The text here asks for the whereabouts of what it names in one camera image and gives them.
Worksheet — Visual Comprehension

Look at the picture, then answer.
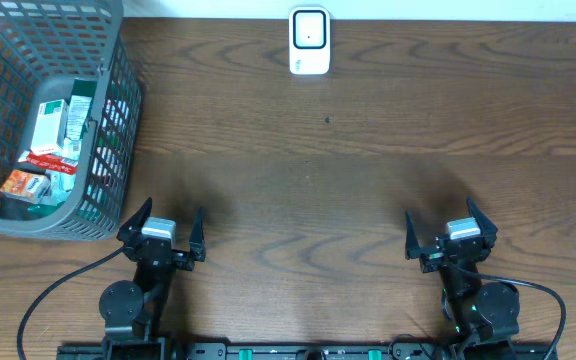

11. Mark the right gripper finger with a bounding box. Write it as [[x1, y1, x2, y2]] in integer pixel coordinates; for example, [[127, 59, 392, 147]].
[[405, 211, 420, 260], [466, 197, 498, 248]]

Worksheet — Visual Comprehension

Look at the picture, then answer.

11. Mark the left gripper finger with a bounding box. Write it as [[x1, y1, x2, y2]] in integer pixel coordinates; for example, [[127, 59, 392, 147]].
[[189, 208, 206, 262], [117, 197, 152, 245]]

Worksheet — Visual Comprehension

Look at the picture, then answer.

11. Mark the red stick sachet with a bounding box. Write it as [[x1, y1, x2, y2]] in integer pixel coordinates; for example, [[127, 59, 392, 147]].
[[19, 151, 78, 175]]

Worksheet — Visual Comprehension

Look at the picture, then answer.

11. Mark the orange small box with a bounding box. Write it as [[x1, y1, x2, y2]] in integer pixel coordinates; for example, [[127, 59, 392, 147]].
[[0, 169, 50, 204]]

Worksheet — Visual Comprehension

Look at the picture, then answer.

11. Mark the teal snack packet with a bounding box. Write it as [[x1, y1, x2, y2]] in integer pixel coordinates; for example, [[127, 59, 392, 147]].
[[40, 138, 81, 206]]

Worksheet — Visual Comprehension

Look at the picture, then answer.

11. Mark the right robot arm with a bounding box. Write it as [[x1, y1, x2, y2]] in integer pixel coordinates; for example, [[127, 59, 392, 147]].
[[405, 199, 520, 359]]

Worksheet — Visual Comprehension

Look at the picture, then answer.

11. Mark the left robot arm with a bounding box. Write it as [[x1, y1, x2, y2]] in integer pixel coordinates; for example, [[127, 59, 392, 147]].
[[99, 199, 206, 360]]

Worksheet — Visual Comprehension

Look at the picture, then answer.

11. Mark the white green box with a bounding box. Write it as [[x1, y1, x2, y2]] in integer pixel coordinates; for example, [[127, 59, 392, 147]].
[[30, 99, 69, 155]]

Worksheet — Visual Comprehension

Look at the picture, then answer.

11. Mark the large green flat box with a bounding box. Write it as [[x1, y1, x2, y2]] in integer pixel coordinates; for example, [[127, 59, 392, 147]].
[[66, 79, 97, 141]]

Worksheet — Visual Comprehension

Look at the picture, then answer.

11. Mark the grey plastic mesh basket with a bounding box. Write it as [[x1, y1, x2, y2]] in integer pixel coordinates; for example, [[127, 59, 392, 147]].
[[0, 0, 142, 241]]

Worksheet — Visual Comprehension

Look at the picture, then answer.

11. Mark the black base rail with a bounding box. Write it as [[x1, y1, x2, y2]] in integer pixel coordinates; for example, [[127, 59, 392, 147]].
[[56, 341, 559, 360]]

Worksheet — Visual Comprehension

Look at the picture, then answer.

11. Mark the right black cable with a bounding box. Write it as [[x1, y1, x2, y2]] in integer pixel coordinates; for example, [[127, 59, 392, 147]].
[[447, 259, 568, 360]]

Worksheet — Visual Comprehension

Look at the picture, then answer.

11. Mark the black cable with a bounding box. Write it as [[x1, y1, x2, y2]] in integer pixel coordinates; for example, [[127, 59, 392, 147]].
[[447, 259, 568, 360], [16, 244, 128, 360]]

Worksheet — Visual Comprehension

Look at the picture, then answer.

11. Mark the left black cable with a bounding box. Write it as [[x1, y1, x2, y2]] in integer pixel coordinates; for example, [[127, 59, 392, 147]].
[[16, 244, 128, 360]]

